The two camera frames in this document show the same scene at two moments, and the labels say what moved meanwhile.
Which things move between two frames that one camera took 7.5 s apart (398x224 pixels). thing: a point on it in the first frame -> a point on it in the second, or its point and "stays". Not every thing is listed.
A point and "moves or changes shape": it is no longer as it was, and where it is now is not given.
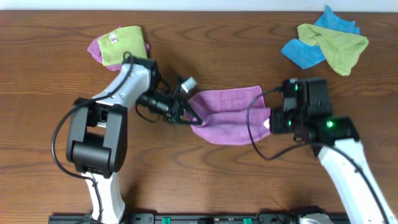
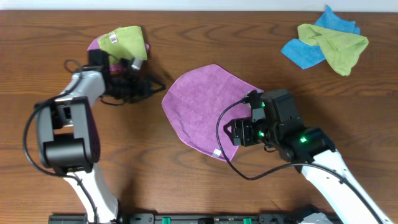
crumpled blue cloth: [303, 55] stays
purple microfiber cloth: [223, 114] moves or changes shape
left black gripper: [180, 109] -> [146, 91]
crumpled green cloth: [340, 49] stays
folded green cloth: [114, 45] stays
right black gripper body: [283, 122] -> [250, 134]
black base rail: [182, 218] stays
